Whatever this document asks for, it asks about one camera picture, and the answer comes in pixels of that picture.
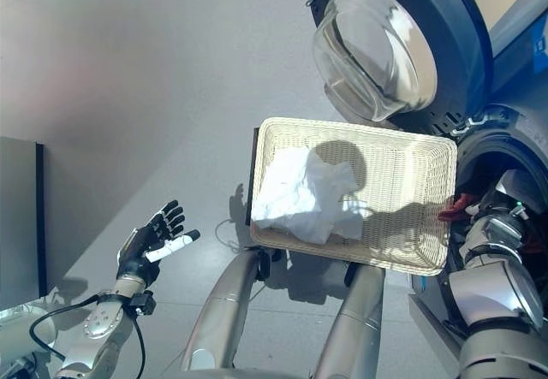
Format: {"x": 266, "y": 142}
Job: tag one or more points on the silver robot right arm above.
{"x": 492, "y": 293}

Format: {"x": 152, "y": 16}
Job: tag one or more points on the round glass washing machine door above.
{"x": 454, "y": 32}

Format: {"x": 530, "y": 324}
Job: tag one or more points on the orange-red garment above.
{"x": 456, "y": 210}

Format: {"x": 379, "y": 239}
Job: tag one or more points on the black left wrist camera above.
{"x": 143, "y": 303}

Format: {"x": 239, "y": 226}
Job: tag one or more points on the silver white cylindrical device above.
{"x": 21, "y": 332}

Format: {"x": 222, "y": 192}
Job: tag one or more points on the cream wicker laundry basket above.
{"x": 406, "y": 173}

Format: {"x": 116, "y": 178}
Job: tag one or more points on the grey robot torso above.
{"x": 240, "y": 374}

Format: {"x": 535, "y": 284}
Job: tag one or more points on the grey front-load washing machine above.
{"x": 522, "y": 139}

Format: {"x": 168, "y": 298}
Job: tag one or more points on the grey panel with dark edge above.
{"x": 19, "y": 225}

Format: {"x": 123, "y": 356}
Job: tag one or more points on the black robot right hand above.
{"x": 514, "y": 191}

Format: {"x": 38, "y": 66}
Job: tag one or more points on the silver robot right leg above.
{"x": 355, "y": 323}

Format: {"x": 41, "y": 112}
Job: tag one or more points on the silver robot left leg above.
{"x": 227, "y": 302}

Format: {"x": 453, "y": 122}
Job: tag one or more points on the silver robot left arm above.
{"x": 103, "y": 323}

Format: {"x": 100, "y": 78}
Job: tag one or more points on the blue white barcode sticker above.
{"x": 540, "y": 49}

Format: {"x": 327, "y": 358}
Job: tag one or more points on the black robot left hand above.
{"x": 137, "y": 255}

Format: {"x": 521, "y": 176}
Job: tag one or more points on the white garment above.
{"x": 299, "y": 199}

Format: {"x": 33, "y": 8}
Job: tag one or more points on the blue energy label sticker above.
{"x": 418, "y": 284}

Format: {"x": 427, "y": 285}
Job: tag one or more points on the silver robot leg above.
{"x": 227, "y": 302}
{"x": 355, "y": 323}

